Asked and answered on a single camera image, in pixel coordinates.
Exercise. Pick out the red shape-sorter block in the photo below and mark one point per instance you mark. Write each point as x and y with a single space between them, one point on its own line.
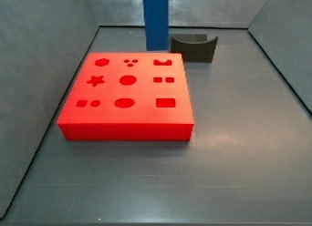
128 96

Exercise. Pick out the blue rectangular peg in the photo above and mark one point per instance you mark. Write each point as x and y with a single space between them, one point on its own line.
155 17

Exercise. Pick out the black curved holder block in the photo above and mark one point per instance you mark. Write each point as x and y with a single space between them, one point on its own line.
194 46

